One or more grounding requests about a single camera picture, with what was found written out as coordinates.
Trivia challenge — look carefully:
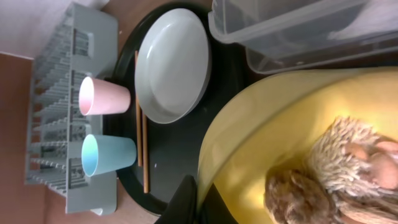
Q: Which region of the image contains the grey round plate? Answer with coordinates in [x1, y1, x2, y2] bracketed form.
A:
[134, 8, 211, 124]

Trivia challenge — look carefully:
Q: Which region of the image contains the wooden chopstick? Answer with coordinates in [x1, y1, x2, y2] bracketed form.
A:
[134, 50, 143, 167]
[142, 114, 150, 194]

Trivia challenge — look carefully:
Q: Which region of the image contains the grey dishwasher rack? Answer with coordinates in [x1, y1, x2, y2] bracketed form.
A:
[25, 2, 118, 216]

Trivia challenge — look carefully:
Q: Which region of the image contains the peanut shells and rice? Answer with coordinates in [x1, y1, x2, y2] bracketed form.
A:
[264, 117, 397, 224]

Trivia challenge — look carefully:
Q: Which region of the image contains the blue plastic cup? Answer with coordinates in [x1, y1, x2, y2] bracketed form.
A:
[81, 134, 137, 177]

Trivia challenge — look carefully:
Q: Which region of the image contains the yellow bowl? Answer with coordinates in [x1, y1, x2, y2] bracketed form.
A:
[197, 67, 397, 223]

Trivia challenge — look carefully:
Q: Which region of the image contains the clear plastic bin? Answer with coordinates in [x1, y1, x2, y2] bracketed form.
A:
[208, 0, 397, 75]

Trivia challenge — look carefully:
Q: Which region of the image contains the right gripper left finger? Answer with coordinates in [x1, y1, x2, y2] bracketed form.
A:
[155, 175, 197, 224]

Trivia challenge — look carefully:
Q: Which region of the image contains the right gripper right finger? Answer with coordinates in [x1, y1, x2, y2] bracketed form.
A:
[201, 184, 238, 224]

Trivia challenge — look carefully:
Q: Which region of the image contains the left wooden chopstick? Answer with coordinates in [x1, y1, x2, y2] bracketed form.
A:
[134, 50, 143, 167]

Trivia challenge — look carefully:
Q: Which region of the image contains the right wooden chopstick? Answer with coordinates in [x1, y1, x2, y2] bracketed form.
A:
[142, 114, 150, 194]

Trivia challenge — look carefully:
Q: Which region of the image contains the round black tray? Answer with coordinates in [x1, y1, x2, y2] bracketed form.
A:
[103, 2, 246, 216]

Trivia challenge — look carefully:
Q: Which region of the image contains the pink plastic cup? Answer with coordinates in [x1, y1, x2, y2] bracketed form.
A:
[78, 77, 131, 116]

